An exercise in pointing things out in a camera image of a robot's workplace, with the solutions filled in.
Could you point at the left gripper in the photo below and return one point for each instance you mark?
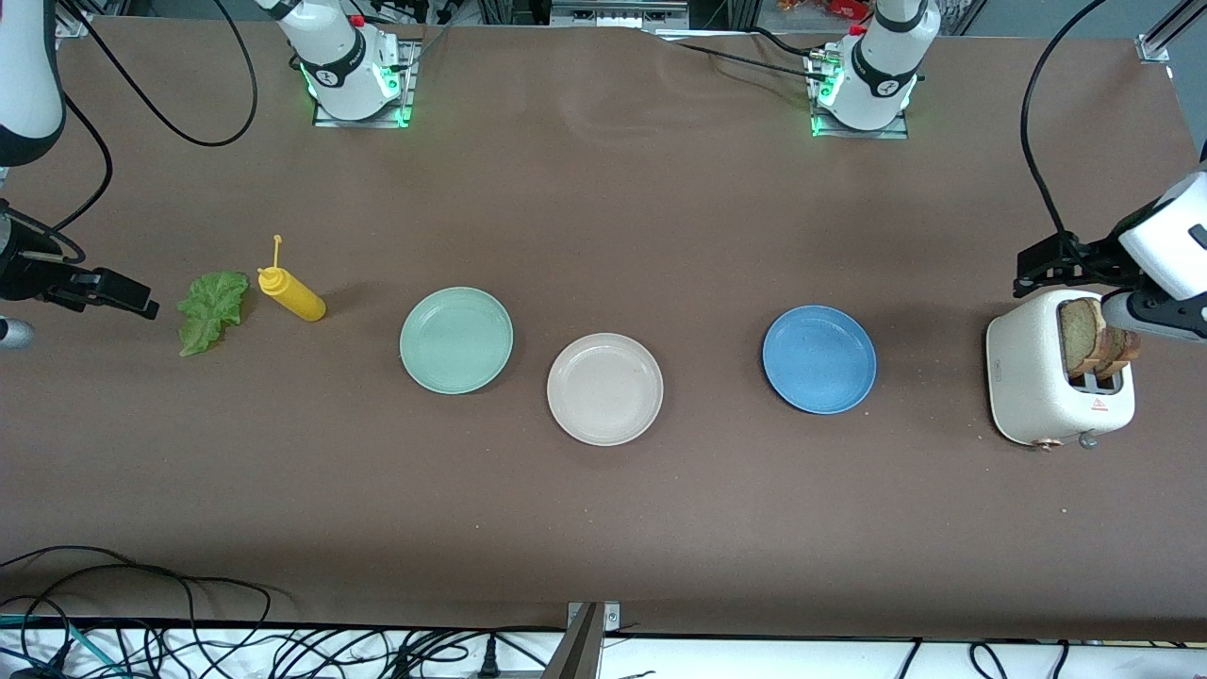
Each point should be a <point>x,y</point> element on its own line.
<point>1084,259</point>

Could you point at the brown bread slice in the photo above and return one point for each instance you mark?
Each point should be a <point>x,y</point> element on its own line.
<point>1124,354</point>
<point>1080,335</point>

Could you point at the green lettuce leaf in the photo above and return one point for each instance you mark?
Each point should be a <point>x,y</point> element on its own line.
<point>212,306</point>

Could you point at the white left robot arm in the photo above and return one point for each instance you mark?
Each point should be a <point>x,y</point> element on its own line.
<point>882,66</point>

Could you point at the blue plate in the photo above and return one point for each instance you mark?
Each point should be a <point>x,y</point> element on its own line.
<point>818,359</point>

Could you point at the mint green plate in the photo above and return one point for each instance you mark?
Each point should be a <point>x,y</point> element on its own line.
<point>456,339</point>

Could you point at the beige plate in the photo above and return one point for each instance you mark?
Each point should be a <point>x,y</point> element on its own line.
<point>604,389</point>

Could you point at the white toaster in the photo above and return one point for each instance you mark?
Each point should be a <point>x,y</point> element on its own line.
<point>1028,377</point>

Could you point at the yellow squeeze bottle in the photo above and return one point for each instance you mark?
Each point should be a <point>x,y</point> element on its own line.
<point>297,300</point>

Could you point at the red packaging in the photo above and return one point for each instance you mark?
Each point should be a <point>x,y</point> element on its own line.
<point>844,8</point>

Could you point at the grey metal box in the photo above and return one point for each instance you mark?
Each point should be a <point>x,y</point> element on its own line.
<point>618,13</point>

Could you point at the black power plug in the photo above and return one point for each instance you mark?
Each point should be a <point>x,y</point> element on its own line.
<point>487,662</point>

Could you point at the aluminium frame profile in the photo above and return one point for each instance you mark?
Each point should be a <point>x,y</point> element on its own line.
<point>77,24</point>
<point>577,655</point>
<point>1154,47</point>

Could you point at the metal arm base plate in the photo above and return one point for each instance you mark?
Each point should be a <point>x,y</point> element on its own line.
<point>330,121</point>
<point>891,133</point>

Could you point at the metal corner bracket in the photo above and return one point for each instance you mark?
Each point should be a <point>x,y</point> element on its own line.
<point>611,618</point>

